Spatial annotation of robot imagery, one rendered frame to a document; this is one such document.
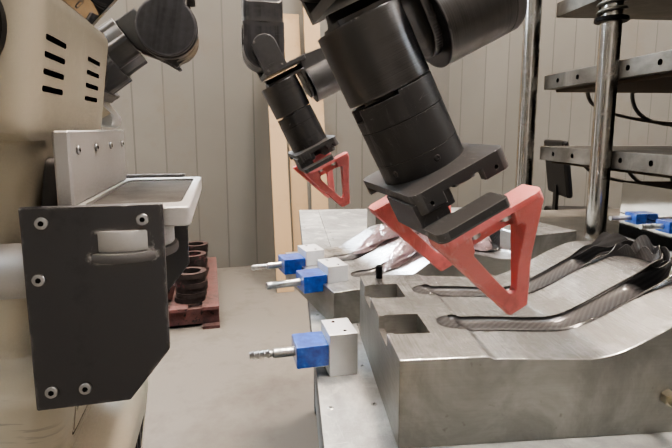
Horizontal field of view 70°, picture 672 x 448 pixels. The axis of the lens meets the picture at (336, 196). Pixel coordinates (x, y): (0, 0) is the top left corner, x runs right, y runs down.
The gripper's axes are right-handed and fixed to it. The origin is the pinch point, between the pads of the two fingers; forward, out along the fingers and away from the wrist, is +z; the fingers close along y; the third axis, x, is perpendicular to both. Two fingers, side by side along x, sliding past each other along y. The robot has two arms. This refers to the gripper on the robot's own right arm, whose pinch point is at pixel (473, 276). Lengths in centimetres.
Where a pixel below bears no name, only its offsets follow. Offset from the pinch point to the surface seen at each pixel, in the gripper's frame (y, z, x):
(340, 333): 23.8, 10.9, 10.0
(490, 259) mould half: 43, 23, -19
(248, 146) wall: 353, 4, -2
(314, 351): 23.8, 11.2, 13.8
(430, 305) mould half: 21.2, 12.5, -1.0
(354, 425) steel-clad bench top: 13.5, 15.2, 13.4
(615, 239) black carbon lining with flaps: 24.7, 20.6, -29.9
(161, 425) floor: 147, 70, 83
